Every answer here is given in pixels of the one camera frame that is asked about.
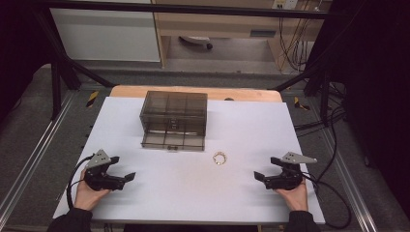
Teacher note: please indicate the wooden table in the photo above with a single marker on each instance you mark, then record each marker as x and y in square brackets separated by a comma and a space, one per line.
[251, 94]

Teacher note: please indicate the smoky clear drawer box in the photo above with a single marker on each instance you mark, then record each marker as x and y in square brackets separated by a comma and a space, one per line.
[174, 111]

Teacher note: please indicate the black metal frame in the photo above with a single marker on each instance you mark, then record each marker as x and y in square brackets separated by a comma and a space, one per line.
[180, 8]

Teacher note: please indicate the aluminium rail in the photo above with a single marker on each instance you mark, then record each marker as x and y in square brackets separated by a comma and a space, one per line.
[349, 180]
[35, 151]

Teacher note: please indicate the person's left hand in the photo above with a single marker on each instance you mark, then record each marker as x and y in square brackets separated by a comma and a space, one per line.
[86, 198]

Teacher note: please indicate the white cabinet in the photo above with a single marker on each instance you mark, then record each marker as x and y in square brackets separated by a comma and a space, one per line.
[106, 35]

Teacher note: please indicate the person's right hand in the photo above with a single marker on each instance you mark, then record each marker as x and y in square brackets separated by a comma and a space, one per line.
[295, 198]

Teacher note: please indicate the wall power outlet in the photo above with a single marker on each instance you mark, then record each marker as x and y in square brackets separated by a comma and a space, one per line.
[285, 4]

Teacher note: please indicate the white table sheet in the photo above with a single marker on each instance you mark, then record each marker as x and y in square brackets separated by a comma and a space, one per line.
[193, 193]

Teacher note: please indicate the office chair base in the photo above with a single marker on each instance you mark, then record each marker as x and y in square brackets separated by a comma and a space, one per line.
[196, 40]

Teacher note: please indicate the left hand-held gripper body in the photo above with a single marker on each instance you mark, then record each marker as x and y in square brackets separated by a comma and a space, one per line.
[100, 182]

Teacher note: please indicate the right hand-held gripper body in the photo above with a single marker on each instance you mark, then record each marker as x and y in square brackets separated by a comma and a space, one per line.
[286, 179]

